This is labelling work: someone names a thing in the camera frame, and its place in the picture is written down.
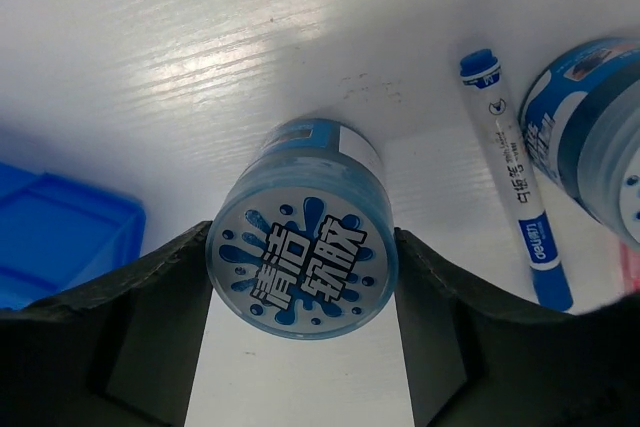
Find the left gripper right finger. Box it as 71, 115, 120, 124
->
395, 229, 639, 426

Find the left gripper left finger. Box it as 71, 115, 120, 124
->
1, 221, 212, 426

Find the blue cleaning gel jar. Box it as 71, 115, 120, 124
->
206, 118, 399, 340

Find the blue white whiteboard marker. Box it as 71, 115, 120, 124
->
459, 49, 573, 312

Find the blue plastic divided tray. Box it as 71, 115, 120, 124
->
1, 164, 146, 310

